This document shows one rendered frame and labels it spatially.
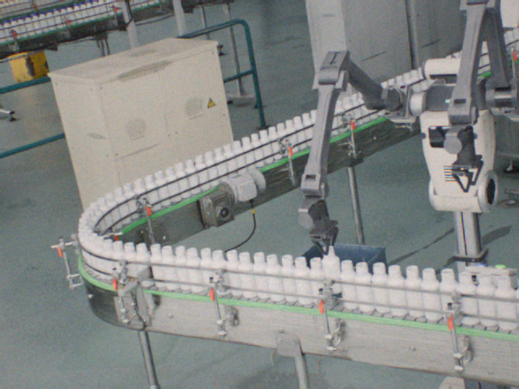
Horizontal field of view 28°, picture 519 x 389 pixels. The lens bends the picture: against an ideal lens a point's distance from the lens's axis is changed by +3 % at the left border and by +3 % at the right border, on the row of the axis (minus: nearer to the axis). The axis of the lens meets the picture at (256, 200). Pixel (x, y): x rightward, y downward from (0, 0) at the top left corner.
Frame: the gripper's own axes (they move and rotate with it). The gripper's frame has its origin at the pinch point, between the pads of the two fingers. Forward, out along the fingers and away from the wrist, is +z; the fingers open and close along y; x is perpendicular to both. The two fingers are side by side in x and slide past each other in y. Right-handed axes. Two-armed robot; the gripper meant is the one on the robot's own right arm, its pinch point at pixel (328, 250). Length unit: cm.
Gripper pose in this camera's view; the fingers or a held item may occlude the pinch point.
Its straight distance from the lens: 351.0
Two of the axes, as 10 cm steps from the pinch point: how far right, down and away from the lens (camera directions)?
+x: 8.4, 0.4, -5.4
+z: 2.2, 8.8, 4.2
